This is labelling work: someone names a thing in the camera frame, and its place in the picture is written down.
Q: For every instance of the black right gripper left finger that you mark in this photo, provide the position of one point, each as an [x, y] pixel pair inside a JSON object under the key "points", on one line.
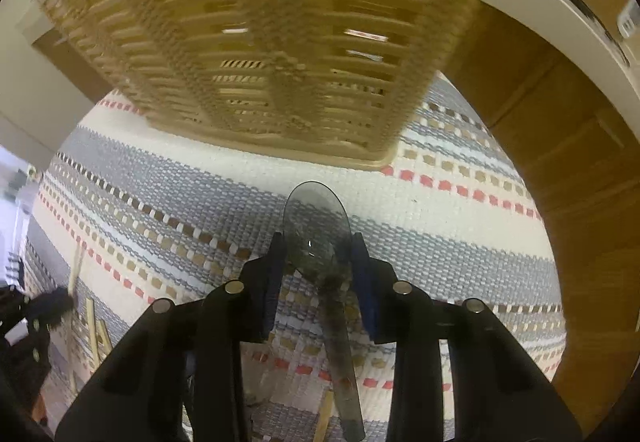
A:
{"points": [[178, 353]]}

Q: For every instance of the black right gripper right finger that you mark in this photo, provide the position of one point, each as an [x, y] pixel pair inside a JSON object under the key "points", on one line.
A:
{"points": [[500, 393]]}

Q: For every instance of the clear grey plastic spoon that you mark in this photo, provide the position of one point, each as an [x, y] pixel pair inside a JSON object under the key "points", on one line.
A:
{"points": [[320, 262]]}

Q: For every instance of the striped woven placemat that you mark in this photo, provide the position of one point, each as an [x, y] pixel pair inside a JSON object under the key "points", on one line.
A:
{"points": [[126, 214]]}

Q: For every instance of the beige plastic utensil basket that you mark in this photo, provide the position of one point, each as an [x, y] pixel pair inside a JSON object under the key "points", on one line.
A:
{"points": [[324, 81]]}

